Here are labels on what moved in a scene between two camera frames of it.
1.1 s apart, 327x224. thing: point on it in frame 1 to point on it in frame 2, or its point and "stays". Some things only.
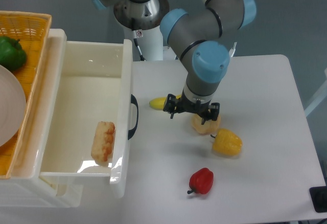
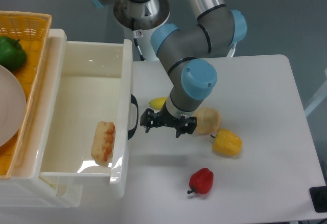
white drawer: [89, 111] stays
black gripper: [184, 105] to [149, 119]
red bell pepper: [201, 181] stays
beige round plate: [13, 107] stays
